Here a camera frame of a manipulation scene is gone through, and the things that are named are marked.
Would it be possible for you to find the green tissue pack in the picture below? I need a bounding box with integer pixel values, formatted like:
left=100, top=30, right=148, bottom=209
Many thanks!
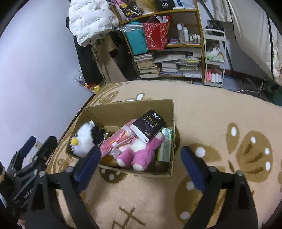
left=157, top=128, right=173, bottom=162

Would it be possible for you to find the white rolling cart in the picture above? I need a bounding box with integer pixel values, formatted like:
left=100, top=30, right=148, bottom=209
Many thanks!
left=203, top=29, right=226, bottom=88

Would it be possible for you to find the yellow plush toy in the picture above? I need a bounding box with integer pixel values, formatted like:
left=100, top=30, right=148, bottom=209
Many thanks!
left=100, top=154, right=118, bottom=167

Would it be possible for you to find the plastic bag on floor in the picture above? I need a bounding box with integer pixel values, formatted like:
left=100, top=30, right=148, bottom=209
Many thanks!
left=73, top=70, right=104, bottom=95

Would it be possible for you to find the open cardboard box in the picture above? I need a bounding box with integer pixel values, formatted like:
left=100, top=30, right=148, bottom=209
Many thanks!
left=66, top=99, right=175, bottom=178

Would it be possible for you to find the wooden bookshelf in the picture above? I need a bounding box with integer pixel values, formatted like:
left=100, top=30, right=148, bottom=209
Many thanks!
left=111, top=1, right=205, bottom=82

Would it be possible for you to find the teal bag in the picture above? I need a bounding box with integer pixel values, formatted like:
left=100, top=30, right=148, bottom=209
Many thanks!
left=121, top=21, right=148, bottom=55

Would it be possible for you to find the red gift bag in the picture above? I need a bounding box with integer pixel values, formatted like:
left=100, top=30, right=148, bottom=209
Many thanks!
left=143, top=16, right=171, bottom=51

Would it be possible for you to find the wall outlet lower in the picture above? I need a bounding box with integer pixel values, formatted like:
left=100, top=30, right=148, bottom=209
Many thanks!
left=34, top=141, right=42, bottom=150

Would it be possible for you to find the stack of books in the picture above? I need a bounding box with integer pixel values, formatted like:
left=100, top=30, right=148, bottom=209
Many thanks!
left=133, top=52, right=160, bottom=79

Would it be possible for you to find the colourful printed bag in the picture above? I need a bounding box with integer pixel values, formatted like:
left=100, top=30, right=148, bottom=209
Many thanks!
left=111, top=0, right=142, bottom=21

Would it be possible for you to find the white puffer jacket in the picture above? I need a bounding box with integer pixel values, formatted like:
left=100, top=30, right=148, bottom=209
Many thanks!
left=68, top=0, right=119, bottom=47

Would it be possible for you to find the blonde wig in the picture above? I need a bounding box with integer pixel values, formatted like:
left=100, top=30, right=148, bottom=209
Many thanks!
left=135, top=0, right=158, bottom=15

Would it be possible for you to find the cream duvet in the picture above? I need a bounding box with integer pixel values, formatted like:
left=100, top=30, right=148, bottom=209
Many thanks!
left=212, top=1, right=281, bottom=85

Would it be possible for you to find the black face tissue pack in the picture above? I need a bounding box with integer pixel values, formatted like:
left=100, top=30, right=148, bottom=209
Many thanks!
left=130, top=109, right=166, bottom=143

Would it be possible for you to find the black box marked 40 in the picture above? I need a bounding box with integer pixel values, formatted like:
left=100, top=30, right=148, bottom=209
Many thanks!
left=155, top=0, right=175, bottom=11

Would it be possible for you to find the beige patterned carpet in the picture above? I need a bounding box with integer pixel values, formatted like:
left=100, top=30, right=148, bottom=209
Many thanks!
left=47, top=81, right=281, bottom=228

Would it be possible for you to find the pink bear plush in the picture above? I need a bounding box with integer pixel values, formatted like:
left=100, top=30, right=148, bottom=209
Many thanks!
left=116, top=132, right=164, bottom=172

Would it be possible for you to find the white fluffy plush toy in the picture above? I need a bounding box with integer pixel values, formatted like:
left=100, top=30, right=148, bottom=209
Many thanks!
left=70, top=121, right=108, bottom=158

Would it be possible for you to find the black hanging coat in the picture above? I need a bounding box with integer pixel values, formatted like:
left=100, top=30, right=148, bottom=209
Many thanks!
left=66, top=17, right=104, bottom=85

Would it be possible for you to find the pink package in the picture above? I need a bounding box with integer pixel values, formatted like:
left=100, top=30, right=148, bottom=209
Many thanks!
left=99, top=119, right=139, bottom=159

